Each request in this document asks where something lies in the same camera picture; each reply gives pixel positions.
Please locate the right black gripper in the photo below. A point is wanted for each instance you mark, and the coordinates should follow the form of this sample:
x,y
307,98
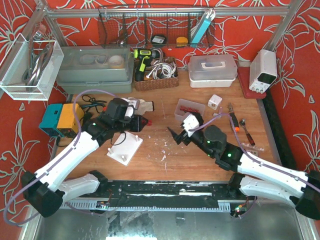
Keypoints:
x,y
182,136

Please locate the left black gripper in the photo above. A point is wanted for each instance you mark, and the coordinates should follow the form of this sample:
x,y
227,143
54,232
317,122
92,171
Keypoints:
x,y
136,122

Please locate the beige work glove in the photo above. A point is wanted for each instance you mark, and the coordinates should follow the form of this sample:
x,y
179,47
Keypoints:
x,y
141,106

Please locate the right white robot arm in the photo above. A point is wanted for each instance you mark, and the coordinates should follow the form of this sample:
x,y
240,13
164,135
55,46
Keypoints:
x,y
254,176

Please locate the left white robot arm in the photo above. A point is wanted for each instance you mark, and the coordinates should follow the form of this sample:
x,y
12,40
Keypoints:
x,y
47,189

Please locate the translucent plastic spring box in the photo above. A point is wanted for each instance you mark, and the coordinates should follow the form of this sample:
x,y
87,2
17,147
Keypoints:
x,y
179,114

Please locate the white cube power adapter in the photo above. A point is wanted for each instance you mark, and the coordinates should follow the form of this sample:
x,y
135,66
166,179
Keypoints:
x,y
214,101

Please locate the grey green plastic toolbox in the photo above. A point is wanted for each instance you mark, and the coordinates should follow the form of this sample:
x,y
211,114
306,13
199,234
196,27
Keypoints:
x,y
93,67

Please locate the teal and yellow device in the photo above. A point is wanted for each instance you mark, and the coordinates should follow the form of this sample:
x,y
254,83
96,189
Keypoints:
x,y
59,121

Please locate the woven wicker basket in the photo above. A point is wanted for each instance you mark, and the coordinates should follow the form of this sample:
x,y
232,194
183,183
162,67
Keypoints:
x,y
154,84

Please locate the small clear parts case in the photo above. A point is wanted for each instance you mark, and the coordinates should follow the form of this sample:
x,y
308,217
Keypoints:
x,y
253,149

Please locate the white plastic storage case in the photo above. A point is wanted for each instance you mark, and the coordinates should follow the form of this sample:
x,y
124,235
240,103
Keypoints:
x,y
212,71

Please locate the red mat under supply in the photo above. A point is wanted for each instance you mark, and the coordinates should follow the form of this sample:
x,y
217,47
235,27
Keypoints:
x,y
243,74

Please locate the yellow tape measure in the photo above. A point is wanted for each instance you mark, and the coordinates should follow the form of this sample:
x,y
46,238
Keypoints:
x,y
181,42

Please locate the white bench power supply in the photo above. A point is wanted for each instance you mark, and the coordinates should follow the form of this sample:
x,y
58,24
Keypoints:
x,y
262,71

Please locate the blue white power strip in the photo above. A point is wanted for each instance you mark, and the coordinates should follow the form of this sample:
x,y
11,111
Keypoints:
x,y
198,31

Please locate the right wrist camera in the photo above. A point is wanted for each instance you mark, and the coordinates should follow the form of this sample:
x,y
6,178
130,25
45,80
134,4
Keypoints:
x,y
191,121

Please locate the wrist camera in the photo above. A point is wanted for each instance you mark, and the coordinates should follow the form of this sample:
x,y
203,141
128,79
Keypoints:
x,y
133,104
191,121

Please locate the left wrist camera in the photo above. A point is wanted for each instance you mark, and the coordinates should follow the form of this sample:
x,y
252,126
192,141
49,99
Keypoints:
x,y
133,104

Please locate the white peg base plate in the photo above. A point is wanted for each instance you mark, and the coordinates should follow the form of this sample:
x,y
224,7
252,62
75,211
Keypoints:
x,y
125,147

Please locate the metal T bracket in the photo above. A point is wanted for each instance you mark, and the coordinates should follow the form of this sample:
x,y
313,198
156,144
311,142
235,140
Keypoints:
x,y
220,111

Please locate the orange handle screwdriver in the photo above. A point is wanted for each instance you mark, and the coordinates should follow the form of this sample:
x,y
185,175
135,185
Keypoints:
x,y
233,117

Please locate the red handle ratchet wrench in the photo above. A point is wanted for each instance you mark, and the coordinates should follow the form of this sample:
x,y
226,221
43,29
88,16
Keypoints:
x,y
249,137

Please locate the yellow green cordless drill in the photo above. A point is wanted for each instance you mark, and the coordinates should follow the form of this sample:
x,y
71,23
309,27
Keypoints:
x,y
144,57

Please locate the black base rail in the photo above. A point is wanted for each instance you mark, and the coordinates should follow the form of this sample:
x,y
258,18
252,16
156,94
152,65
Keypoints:
x,y
166,194

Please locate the clear acrylic wall bin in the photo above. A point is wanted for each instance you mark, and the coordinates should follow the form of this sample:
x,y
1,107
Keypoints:
x,y
29,71

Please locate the aluminium frame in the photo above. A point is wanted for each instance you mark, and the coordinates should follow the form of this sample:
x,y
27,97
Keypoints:
x,y
241,27

